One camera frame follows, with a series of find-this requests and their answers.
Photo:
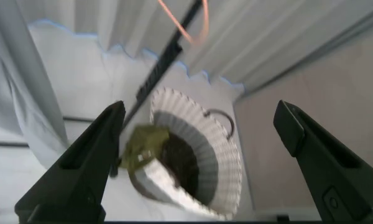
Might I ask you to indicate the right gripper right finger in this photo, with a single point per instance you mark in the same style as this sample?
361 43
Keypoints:
335 174

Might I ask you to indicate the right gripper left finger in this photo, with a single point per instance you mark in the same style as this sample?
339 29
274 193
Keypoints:
81 174

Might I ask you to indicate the green garment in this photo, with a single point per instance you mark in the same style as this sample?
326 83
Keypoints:
143 143

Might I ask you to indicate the pale grey shorts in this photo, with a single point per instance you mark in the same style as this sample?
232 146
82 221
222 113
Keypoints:
34 109

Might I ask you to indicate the pink clothes hanger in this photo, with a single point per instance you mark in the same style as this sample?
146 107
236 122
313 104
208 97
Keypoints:
177 23

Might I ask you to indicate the white laundry basket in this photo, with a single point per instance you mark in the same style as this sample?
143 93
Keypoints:
220 149

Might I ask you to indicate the black clothes rack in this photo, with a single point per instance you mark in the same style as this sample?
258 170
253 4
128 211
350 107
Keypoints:
161 65

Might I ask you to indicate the white curtain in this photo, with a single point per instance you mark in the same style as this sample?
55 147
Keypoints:
267 37

